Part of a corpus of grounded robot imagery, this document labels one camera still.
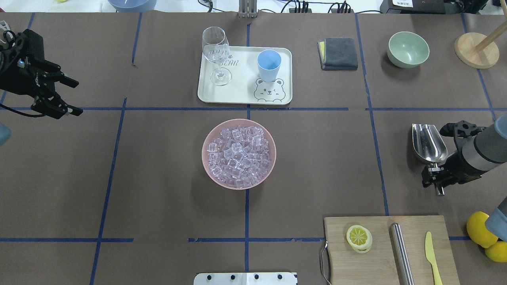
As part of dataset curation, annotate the clear wine glass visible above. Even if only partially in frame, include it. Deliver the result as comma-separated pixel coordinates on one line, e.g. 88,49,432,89
202,27,232,86

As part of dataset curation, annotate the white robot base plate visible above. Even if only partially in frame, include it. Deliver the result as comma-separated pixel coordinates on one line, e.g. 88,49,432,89
193,272,298,285

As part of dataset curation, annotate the metal ice scoop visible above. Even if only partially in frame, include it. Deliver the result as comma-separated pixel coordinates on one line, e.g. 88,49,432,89
412,124,448,196

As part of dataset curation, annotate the metal rod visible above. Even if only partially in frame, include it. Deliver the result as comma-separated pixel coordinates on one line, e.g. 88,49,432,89
390,222,415,285

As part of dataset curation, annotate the white wire cup rack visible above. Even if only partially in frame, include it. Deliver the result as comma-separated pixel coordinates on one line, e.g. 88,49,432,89
0,21,10,33

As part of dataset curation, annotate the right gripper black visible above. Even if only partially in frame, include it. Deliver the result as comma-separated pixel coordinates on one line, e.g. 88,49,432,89
421,120,486,189

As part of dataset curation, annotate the wooden stand with pole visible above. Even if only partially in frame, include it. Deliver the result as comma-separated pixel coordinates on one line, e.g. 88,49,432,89
454,22,507,70

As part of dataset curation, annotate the pink bowl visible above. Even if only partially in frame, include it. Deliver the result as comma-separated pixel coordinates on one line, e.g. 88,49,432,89
202,119,277,190

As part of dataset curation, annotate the cream bear tray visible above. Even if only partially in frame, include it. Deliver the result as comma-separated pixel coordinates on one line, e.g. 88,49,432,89
197,46,293,105

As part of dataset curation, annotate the black box device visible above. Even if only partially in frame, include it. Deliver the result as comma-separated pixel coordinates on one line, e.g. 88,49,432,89
379,0,487,14

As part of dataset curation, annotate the grey folded cloth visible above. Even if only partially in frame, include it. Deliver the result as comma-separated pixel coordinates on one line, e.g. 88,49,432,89
318,37,358,70

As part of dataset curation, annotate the yellow plastic knife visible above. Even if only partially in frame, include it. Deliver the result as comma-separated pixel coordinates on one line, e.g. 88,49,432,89
424,231,442,285

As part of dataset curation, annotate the blue plastic cup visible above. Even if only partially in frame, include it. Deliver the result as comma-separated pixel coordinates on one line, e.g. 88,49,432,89
257,49,281,82

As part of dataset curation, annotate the lemon slice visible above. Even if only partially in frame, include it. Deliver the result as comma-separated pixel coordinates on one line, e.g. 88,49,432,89
346,225,373,254

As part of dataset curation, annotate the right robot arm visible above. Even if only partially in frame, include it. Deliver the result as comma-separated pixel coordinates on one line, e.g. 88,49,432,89
412,116,507,196

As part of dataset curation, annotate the wooden cutting board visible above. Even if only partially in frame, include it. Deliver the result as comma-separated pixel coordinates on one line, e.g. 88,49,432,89
324,215,460,285

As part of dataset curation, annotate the aluminium frame post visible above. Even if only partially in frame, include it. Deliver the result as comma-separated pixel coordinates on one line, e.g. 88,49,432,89
238,0,258,18

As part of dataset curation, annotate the pile of clear ice cubes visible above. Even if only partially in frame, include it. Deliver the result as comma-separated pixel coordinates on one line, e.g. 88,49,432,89
208,125,272,188

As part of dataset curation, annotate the whole yellow lemon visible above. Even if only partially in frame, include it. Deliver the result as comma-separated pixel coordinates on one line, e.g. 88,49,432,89
467,211,498,249

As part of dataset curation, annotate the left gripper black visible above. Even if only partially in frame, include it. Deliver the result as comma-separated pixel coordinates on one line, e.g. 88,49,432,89
1,29,83,119

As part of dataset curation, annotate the blue bowl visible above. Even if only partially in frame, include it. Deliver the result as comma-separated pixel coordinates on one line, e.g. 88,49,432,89
107,0,157,13

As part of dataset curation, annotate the green bowl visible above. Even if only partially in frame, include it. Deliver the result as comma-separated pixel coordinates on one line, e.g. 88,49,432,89
387,31,430,68

